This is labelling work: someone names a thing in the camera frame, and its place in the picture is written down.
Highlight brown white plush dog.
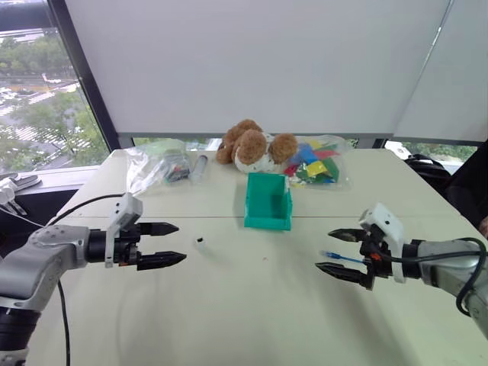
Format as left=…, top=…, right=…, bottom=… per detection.
left=216, top=119, right=300, bottom=175

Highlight person in black clothing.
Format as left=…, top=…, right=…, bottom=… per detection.
left=444, top=139, right=488, bottom=238

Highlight black window frame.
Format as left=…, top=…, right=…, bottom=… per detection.
left=0, top=0, right=124, bottom=154

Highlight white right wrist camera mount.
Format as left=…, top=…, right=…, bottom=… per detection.
left=358, top=201, right=407, bottom=284

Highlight narrow white roller blind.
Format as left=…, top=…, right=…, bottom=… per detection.
left=392, top=0, right=488, bottom=148

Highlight clear bag of colourful blocks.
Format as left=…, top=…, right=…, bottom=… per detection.
left=281, top=133, right=354, bottom=192

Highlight large white roller blind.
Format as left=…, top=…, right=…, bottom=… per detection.
left=63, top=0, right=454, bottom=140

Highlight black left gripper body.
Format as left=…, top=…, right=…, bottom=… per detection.
left=112, top=223, right=144, bottom=270

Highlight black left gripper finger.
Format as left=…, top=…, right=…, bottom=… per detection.
left=136, top=251, right=188, bottom=272
left=138, top=222, right=180, bottom=237

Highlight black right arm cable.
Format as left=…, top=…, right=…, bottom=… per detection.
left=380, top=236, right=488, bottom=317

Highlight black backpack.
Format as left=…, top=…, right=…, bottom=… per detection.
left=403, top=153, right=454, bottom=192

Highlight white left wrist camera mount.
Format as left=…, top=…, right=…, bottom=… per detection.
left=104, top=192, right=144, bottom=269

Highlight grey tools on windowsill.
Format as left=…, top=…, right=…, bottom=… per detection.
left=0, top=172, right=43, bottom=217

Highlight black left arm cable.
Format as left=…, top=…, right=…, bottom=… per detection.
left=44, top=193, right=126, bottom=366

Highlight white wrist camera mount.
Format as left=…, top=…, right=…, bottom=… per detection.
left=104, top=192, right=144, bottom=269
left=358, top=201, right=407, bottom=284

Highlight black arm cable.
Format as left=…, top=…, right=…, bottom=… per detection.
left=44, top=193, right=126, bottom=366
left=380, top=236, right=488, bottom=317

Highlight green plastic bin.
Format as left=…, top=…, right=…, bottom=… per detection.
left=243, top=172, right=294, bottom=233

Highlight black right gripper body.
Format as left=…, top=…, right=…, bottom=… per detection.
left=358, top=223, right=394, bottom=285

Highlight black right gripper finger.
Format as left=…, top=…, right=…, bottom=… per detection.
left=327, top=227, right=369, bottom=246
left=314, top=262, right=373, bottom=291

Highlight clear bag of small parts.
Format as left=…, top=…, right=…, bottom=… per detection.
left=125, top=138, right=192, bottom=196

